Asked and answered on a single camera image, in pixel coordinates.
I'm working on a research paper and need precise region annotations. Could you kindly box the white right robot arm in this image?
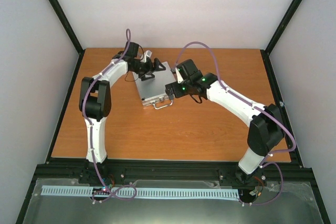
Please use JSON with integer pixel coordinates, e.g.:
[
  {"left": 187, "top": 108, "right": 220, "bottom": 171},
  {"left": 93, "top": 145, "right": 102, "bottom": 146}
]
[{"left": 165, "top": 59, "right": 285, "bottom": 184}]

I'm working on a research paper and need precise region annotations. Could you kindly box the light blue cable duct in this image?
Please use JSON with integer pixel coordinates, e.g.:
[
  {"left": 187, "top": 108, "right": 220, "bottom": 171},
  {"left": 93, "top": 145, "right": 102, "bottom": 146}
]
[{"left": 40, "top": 185, "right": 239, "bottom": 200}]

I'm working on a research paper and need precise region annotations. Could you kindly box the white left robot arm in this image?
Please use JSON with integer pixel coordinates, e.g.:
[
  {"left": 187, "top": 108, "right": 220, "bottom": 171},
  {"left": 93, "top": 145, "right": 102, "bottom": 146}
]
[{"left": 79, "top": 42, "right": 166, "bottom": 164}]

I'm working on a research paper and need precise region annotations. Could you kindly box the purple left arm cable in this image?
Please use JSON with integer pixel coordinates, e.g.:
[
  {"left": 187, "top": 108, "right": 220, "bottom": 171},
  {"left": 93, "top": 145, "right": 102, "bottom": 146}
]
[{"left": 82, "top": 28, "right": 137, "bottom": 204}]

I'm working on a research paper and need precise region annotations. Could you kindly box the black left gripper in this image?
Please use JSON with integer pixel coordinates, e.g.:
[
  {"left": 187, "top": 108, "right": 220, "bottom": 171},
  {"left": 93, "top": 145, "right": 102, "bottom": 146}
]
[{"left": 130, "top": 58, "right": 166, "bottom": 81}]

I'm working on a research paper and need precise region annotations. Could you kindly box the black front frame rail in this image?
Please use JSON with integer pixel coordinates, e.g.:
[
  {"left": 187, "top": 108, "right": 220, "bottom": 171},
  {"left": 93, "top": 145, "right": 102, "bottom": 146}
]
[{"left": 33, "top": 158, "right": 315, "bottom": 187}]

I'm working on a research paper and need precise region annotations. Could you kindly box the aluminium poker case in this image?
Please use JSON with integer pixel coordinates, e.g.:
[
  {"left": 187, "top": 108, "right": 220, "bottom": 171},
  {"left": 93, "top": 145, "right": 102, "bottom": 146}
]
[{"left": 133, "top": 61, "right": 175, "bottom": 110}]

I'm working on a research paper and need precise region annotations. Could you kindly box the black aluminium frame rail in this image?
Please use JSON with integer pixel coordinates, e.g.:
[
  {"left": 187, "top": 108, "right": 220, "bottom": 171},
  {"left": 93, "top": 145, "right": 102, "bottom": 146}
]
[{"left": 33, "top": 0, "right": 85, "bottom": 54}]

